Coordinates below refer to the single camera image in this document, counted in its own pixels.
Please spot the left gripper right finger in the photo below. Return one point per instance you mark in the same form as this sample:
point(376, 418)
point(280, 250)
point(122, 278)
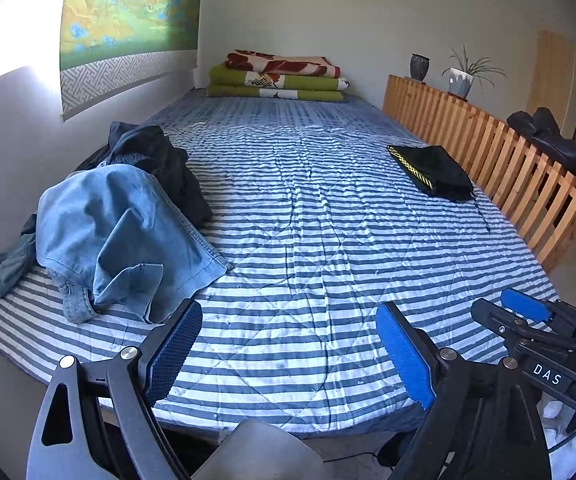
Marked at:
point(479, 420)

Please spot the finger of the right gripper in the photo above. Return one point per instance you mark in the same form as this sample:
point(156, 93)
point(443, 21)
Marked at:
point(527, 306)
point(495, 319)

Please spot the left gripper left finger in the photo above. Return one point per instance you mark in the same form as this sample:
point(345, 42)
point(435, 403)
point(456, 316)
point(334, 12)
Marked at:
point(96, 419)

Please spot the black yellow sport pants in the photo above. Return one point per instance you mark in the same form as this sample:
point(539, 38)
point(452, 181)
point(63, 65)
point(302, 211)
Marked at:
point(436, 175)

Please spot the white gloved hand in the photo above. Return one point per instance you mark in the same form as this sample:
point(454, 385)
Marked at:
point(556, 419)

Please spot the blue denim jacket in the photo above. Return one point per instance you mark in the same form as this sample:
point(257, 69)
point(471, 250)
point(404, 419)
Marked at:
point(111, 235)

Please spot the wooden door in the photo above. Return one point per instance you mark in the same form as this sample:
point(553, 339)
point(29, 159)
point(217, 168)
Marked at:
point(552, 75)

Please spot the potted spider plant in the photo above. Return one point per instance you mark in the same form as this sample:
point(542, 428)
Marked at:
point(467, 70)

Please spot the dark ceramic vase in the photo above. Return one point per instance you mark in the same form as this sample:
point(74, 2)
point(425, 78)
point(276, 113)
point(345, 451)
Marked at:
point(418, 67)

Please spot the dark crumpled garment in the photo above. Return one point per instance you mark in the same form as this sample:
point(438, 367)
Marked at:
point(145, 147)

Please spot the green folded blanket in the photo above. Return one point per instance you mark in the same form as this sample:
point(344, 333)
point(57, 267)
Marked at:
point(227, 82)

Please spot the red white folded blanket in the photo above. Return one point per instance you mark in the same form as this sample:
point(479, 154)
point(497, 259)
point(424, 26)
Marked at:
point(259, 62)

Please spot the wooden slatted bed rail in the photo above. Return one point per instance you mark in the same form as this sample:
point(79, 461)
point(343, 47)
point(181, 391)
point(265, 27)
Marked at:
point(533, 191)

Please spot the black jacket on rail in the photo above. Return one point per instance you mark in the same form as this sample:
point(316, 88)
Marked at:
point(542, 130)

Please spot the landscape wall tapestry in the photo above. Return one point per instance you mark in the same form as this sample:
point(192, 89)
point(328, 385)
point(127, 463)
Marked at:
point(109, 46)

